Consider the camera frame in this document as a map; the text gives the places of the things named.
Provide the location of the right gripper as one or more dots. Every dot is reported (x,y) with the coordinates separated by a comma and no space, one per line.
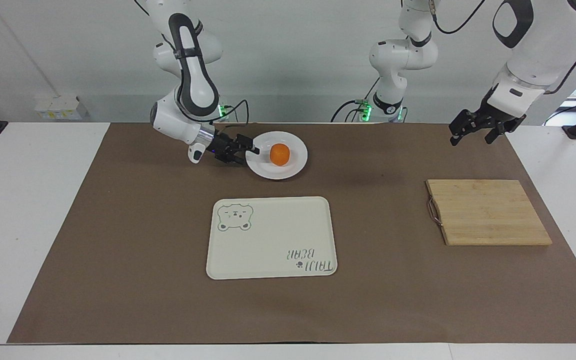
(219,145)

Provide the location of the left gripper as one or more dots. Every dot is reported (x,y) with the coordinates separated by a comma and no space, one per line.
(500,116)

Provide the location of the white round plate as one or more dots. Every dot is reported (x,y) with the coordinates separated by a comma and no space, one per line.
(288,167)

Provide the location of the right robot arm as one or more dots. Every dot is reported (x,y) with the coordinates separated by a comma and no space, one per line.
(195,75)

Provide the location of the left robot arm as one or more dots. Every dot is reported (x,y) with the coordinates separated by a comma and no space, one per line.
(533,55)

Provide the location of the orange fruit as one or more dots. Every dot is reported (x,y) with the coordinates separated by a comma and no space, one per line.
(279,154)

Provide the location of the wooden cutting board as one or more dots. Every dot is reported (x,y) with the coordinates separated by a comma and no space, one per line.
(488,212)

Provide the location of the cream tray with bear print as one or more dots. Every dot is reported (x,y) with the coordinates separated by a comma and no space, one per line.
(273,240)

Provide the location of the white socket box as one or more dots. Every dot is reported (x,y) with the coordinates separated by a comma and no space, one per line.
(60,108)

